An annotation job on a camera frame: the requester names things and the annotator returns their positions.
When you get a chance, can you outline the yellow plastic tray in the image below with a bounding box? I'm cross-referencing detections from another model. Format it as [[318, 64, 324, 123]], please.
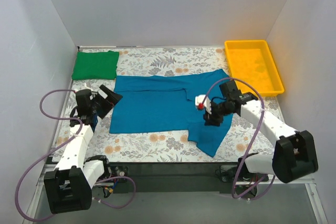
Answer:
[[224, 40, 285, 97]]

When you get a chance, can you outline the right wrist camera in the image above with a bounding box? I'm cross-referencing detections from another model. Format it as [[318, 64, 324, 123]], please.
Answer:
[[195, 94, 212, 114]]

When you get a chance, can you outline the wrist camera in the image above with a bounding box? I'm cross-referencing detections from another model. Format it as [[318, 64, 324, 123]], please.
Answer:
[[83, 82, 98, 97], [195, 94, 212, 114]]

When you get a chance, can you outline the blue t shirt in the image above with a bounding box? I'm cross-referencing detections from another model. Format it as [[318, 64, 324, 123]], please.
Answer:
[[109, 69, 233, 157]]

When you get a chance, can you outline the folded green t shirt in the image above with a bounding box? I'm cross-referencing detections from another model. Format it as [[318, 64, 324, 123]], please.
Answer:
[[72, 51, 119, 80]]

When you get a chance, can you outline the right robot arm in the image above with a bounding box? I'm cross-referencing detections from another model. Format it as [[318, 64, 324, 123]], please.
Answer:
[[195, 80, 319, 183]]

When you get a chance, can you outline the floral table cloth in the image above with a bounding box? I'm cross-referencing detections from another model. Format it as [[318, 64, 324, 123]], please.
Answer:
[[52, 47, 284, 163]]

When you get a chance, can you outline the aluminium frame rail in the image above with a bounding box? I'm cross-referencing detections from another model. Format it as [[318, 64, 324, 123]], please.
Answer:
[[289, 175, 328, 223]]

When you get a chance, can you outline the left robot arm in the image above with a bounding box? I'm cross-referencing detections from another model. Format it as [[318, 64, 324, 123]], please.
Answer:
[[44, 85, 122, 214]]

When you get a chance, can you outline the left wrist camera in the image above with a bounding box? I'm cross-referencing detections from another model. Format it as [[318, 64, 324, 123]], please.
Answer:
[[83, 82, 98, 97]]

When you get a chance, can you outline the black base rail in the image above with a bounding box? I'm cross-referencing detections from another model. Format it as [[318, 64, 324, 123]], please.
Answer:
[[109, 162, 238, 194]]

